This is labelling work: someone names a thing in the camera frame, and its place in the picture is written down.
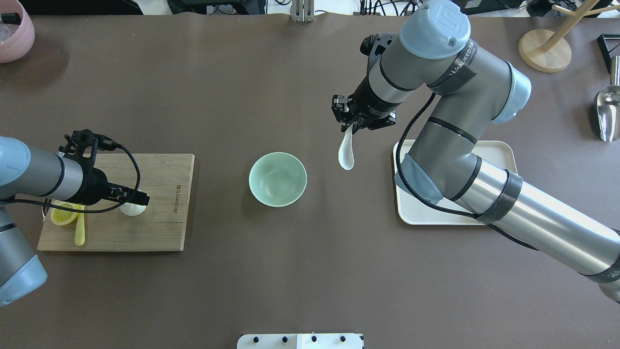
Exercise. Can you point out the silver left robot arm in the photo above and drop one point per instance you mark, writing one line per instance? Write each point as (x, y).
(33, 176)

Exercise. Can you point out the wooden mug tree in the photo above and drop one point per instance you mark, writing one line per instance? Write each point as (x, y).
(548, 51)

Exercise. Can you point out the wine glass rack tray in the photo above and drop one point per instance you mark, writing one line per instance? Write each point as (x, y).
(606, 52)

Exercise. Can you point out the upper lemon slice stack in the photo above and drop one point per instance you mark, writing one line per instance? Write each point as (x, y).
(63, 217)

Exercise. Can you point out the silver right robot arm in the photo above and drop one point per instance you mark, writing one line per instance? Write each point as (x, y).
(434, 48)

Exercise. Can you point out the wooden cutting board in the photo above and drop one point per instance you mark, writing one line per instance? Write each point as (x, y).
(167, 179)

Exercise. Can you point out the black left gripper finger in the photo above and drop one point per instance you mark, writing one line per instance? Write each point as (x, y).
(136, 197)

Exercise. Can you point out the pink ribbed bowl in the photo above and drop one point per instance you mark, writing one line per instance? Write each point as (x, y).
(21, 37)

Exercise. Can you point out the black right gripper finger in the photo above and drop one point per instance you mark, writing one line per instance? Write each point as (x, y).
(340, 109)
(356, 126)

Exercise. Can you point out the white steamed bun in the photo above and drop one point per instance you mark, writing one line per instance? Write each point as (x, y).
(130, 209)

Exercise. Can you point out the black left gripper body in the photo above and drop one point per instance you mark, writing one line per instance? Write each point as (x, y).
(95, 185)

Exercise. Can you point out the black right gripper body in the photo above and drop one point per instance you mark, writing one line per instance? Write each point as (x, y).
(366, 100)

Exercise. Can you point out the yellow plastic knife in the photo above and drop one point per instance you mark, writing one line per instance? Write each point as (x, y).
(80, 230)

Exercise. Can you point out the metal scoop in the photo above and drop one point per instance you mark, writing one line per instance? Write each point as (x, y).
(608, 105)

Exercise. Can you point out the mint green bowl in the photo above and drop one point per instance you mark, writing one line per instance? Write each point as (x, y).
(277, 179)

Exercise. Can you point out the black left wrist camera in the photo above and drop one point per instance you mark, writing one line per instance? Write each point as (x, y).
(80, 141)

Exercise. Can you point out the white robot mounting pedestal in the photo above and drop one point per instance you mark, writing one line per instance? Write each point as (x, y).
(334, 340)

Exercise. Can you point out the beige rabbit serving tray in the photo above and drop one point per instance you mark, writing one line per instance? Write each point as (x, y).
(413, 212)

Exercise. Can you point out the white ceramic soup spoon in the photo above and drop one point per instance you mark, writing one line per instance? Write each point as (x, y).
(345, 152)

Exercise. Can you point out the aluminium frame post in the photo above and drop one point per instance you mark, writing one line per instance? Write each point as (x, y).
(303, 10)

